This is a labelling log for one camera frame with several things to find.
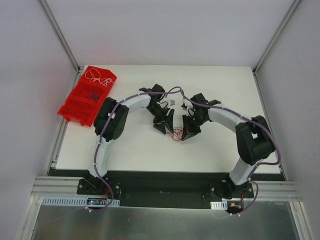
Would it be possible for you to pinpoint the red plastic bin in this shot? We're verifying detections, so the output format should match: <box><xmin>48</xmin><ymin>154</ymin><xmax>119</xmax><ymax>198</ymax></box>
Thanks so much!
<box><xmin>57</xmin><ymin>65</ymin><xmax>117</xmax><ymax>127</ymax></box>

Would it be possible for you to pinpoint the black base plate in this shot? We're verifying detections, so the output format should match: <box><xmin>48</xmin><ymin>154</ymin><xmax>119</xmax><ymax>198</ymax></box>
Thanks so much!
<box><xmin>48</xmin><ymin>169</ymin><xmax>255</xmax><ymax>209</ymax></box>

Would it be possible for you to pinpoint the red wire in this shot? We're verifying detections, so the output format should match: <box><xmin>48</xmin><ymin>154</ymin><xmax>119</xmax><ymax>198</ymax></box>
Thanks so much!
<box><xmin>167</xmin><ymin>127</ymin><xmax>185</xmax><ymax>143</ymax></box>

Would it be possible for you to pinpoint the left aluminium frame post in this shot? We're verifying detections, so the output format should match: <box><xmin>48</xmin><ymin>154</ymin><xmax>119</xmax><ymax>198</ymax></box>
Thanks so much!
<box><xmin>37</xmin><ymin>0</ymin><xmax>81</xmax><ymax>73</ymax></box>

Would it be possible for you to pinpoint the aluminium frame post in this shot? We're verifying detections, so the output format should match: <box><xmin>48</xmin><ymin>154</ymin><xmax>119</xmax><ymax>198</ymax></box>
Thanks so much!
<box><xmin>252</xmin><ymin>0</ymin><xmax>303</xmax><ymax>76</ymax></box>
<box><xmin>37</xmin><ymin>0</ymin><xmax>81</xmax><ymax>73</ymax></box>

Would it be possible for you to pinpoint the left white cable duct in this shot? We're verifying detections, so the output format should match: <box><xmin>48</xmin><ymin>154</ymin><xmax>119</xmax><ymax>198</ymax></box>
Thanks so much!
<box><xmin>42</xmin><ymin>196</ymin><xmax>120</xmax><ymax>208</ymax></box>

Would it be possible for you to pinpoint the right aluminium frame post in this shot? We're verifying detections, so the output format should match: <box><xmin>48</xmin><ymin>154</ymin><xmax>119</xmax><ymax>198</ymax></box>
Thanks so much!
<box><xmin>252</xmin><ymin>0</ymin><xmax>303</xmax><ymax>76</ymax></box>

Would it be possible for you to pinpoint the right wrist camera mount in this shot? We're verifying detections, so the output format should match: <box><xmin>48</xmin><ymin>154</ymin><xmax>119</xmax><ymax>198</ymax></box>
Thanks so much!
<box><xmin>181</xmin><ymin>99</ymin><xmax>193</xmax><ymax>112</ymax></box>

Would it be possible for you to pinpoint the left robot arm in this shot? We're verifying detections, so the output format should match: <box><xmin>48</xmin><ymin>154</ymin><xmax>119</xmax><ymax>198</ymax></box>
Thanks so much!
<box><xmin>77</xmin><ymin>84</ymin><xmax>175</xmax><ymax>195</ymax></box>

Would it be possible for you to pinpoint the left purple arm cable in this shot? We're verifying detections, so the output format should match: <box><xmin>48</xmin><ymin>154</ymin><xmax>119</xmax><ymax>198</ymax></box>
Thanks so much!
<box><xmin>48</xmin><ymin>86</ymin><xmax>183</xmax><ymax>222</ymax></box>

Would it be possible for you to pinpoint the right white cable duct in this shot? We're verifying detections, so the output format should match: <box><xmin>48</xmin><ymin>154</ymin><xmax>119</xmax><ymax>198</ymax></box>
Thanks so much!
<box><xmin>210</xmin><ymin>199</ymin><xmax>244</xmax><ymax>211</ymax></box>

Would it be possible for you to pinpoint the white cable duct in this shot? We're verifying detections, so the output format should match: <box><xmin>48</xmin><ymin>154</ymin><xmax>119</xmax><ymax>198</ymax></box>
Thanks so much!
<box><xmin>210</xmin><ymin>199</ymin><xmax>244</xmax><ymax>211</ymax></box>
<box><xmin>42</xmin><ymin>196</ymin><xmax>120</xmax><ymax>208</ymax></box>

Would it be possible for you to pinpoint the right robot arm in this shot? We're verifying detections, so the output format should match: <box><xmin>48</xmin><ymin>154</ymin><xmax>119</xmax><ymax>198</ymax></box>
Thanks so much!
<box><xmin>181</xmin><ymin>93</ymin><xmax>276</xmax><ymax>200</ymax></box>

